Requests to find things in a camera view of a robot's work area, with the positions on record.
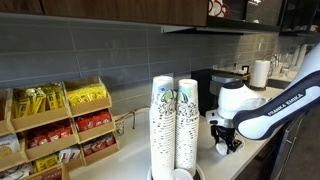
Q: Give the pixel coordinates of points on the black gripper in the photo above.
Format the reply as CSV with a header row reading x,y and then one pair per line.
x,y
224,131

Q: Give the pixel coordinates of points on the patterned paper coffee cup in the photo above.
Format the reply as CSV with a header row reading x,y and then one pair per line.
x,y
222,148

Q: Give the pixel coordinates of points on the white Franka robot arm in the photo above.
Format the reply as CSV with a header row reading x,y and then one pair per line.
x,y
266,110

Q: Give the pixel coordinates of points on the shorter stack of paper cups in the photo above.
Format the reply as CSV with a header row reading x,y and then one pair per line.
x,y
186,130

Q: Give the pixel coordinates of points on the black silver coffee machine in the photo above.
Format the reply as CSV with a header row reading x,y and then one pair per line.
x,y
201,90

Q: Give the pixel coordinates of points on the tall stack of paper cups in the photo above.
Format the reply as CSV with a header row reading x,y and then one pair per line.
x,y
162,133

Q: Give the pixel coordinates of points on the white paper towel roll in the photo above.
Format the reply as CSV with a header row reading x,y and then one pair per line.
x,y
260,74

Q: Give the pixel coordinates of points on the chrome sink faucet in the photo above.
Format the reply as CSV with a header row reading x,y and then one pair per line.
x,y
275,61

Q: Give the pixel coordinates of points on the glass door upper cabinet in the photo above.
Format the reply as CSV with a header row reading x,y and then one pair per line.
x,y
260,13

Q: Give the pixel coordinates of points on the red sugar packets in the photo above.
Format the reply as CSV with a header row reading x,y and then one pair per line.
x,y
94,120

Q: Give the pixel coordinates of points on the yellow sweetener packets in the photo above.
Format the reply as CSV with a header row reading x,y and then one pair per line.
x,y
86,94

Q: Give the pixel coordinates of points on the dark wood upper cabinet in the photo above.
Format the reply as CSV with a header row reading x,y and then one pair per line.
x,y
116,10

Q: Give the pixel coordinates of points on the wooden condiment organizer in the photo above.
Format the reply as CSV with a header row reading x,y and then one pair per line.
x,y
50,116

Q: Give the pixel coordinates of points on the yellow black tea packets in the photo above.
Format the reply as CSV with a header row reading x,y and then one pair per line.
x,y
36,100

